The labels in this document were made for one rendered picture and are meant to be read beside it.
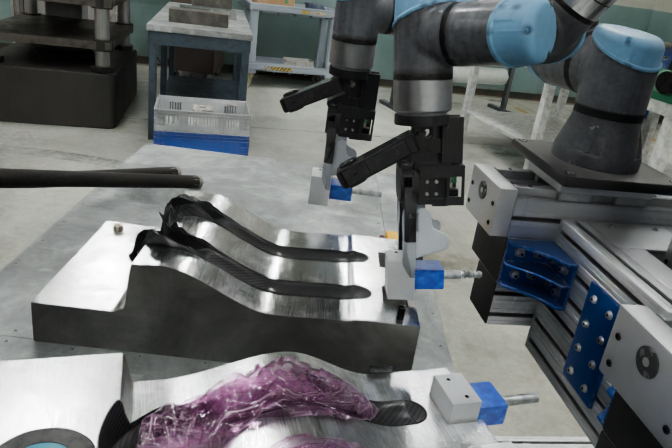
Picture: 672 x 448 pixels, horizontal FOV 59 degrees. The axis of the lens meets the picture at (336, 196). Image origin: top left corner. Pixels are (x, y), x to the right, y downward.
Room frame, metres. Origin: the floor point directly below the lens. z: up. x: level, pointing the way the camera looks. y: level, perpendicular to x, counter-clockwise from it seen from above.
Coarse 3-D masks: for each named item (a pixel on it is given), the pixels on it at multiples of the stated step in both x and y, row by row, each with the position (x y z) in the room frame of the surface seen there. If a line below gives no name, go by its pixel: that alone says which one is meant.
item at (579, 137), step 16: (576, 112) 1.04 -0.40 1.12; (592, 112) 1.01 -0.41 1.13; (608, 112) 1.00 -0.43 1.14; (576, 128) 1.02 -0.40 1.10; (592, 128) 1.00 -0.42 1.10; (608, 128) 0.99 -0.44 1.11; (624, 128) 0.99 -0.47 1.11; (640, 128) 1.02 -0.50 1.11; (560, 144) 1.03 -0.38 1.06; (576, 144) 1.01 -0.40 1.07; (592, 144) 1.00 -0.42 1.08; (608, 144) 0.98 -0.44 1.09; (624, 144) 0.99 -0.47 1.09; (640, 144) 1.02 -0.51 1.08; (576, 160) 1.00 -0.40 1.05; (592, 160) 0.98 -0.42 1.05; (608, 160) 0.98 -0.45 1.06; (624, 160) 0.98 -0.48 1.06; (640, 160) 1.00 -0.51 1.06
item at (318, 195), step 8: (320, 168) 1.03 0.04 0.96; (312, 176) 0.99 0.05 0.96; (320, 176) 0.99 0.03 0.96; (312, 184) 0.99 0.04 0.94; (320, 184) 0.99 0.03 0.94; (336, 184) 0.99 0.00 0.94; (312, 192) 0.99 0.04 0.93; (320, 192) 0.99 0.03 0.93; (328, 192) 0.99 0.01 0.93; (336, 192) 0.99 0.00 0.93; (344, 192) 0.99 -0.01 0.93; (352, 192) 1.01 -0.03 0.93; (360, 192) 1.01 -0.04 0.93; (368, 192) 1.01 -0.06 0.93; (376, 192) 1.01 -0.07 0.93; (312, 200) 0.99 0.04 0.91; (320, 200) 0.99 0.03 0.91; (328, 200) 0.99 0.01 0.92; (344, 200) 0.99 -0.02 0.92
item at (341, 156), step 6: (342, 144) 0.98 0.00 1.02; (336, 150) 0.98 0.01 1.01; (342, 150) 0.98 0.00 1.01; (336, 156) 0.98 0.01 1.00; (342, 156) 0.98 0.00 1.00; (348, 156) 0.98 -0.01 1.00; (336, 162) 0.97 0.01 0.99; (342, 162) 0.98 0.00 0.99; (324, 168) 0.97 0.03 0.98; (330, 168) 0.97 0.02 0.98; (336, 168) 0.97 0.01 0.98; (324, 174) 0.97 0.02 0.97; (330, 174) 0.97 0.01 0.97; (324, 180) 0.97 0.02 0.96; (324, 186) 0.98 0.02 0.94
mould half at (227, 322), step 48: (192, 192) 0.90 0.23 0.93; (96, 240) 0.82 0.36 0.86; (240, 240) 0.80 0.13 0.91; (288, 240) 0.87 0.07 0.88; (336, 240) 0.89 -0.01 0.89; (384, 240) 0.90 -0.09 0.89; (48, 288) 0.67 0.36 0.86; (96, 288) 0.69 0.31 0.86; (144, 288) 0.64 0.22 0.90; (192, 288) 0.65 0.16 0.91; (240, 288) 0.68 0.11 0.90; (48, 336) 0.64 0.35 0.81; (96, 336) 0.64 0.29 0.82; (144, 336) 0.64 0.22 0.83; (192, 336) 0.65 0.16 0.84; (240, 336) 0.65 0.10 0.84; (288, 336) 0.65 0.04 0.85; (336, 336) 0.65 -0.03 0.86; (384, 336) 0.65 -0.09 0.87
